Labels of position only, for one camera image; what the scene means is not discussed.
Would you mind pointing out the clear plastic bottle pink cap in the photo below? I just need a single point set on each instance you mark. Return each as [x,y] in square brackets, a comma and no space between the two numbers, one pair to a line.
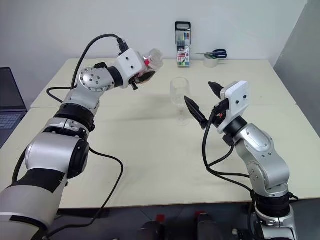
[156,58]

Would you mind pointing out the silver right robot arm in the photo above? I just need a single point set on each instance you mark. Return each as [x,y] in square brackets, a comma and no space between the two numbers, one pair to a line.
[260,145]

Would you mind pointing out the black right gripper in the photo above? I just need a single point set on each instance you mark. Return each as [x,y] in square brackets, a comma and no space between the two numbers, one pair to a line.
[222,106]

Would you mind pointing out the dark rounded shape red top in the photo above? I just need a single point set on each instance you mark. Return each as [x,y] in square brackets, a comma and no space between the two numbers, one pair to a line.
[207,227]
[152,228]

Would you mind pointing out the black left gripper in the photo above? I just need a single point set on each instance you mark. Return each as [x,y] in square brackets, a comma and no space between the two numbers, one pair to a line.
[134,81]

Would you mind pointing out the clear wine glass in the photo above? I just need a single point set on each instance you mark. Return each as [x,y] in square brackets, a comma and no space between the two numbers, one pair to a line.
[178,87]

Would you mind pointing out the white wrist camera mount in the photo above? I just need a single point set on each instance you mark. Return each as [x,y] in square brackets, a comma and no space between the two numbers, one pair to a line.
[130,60]
[237,97]

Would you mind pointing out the clear tape roll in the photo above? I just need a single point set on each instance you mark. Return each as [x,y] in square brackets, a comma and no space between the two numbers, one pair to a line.
[210,62]

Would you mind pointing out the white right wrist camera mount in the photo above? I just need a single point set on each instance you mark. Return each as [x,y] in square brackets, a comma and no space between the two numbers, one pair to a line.
[237,97]

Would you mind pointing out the small black floor device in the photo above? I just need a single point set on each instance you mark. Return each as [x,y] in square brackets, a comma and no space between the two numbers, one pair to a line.
[240,235]

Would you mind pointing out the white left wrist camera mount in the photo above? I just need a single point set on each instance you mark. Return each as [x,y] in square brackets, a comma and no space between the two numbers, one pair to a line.
[130,60]

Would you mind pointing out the grey partition panel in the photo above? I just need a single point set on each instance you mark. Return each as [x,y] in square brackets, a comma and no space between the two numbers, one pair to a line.
[302,62]

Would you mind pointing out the dark grey laptop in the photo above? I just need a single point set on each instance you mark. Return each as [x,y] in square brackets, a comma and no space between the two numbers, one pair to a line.
[8,87]

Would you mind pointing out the marker pen pack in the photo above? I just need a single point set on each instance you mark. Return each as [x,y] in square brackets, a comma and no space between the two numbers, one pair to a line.
[183,45]

